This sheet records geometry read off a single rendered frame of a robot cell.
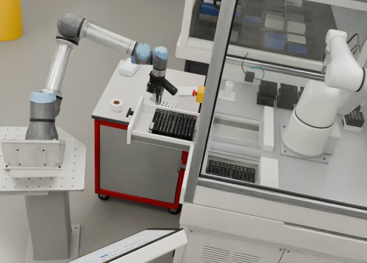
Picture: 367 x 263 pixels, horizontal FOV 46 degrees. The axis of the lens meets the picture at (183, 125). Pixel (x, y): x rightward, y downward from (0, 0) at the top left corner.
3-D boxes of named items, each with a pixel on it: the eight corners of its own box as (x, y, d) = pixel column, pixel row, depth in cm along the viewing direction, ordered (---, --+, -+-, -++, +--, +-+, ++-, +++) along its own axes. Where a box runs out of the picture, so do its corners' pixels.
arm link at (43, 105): (27, 118, 200) (28, 89, 200) (32, 119, 213) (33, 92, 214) (53, 119, 202) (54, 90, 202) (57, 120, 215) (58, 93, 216)
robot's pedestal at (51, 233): (23, 270, 247) (5, 179, 199) (30, 227, 270) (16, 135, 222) (77, 267, 253) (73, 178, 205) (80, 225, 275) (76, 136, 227)
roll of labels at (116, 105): (110, 103, 252) (111, 98, 249) (123, 104, 253) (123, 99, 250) (110, 111, 246) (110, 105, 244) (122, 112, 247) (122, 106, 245)
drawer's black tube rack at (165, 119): (148, 138, 222) (149, 128, 218) (155, 117, 235) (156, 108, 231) (190, 146, 221) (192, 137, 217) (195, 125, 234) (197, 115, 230)
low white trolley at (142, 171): (92, 203, 290) (91, 114, 242) (117, 143, 338) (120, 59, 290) (177, 220, 288) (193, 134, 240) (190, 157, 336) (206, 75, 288)
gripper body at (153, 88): (151, 85, 248) (153, 67, 241) (165, 90, 247) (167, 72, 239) (146, 93, 242) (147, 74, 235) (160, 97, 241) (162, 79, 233)
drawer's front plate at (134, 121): (126, 144, 219) (127, 127, 212) (140, 110, 241) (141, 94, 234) (130, 144, 219) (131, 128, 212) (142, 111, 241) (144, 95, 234)
